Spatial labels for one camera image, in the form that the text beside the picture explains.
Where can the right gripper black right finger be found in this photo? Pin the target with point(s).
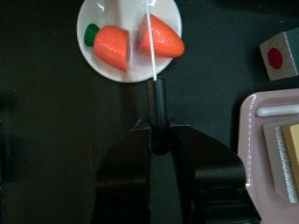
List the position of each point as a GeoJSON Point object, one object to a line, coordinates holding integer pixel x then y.
{"type": "Point", "coordinates": [209, 175]}

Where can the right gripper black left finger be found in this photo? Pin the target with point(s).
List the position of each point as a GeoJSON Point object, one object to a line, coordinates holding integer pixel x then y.
{"type": "Point", "coordinates": [124, 180]}

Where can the pale pink toy tray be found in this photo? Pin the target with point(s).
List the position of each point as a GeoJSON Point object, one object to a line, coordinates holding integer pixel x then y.
{"type": "Point", "coordinates": [248, 140]}

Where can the grey framed yellow toy piece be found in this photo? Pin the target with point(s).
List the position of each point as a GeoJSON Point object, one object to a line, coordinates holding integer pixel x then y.
{"type": "Point", "coordinates": [277, 157]}

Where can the white rectangular packet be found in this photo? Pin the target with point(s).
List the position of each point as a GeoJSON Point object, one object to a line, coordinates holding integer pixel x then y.
{"type": "Point", "coordinates": [280, 65]}

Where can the orange carrot half green stem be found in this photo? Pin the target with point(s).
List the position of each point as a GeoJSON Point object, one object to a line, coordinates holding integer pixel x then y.
{"type": "Point", "coordinates": [111, 46]}

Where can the orange carrot tip half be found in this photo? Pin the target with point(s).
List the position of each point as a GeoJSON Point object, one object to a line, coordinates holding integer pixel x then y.
{"type": "Point", "coordinates": [163, 40]}

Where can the white round plate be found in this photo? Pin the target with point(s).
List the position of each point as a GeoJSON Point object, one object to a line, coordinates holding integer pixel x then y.
{"type": "Point", "coordinates": [116, 11]}

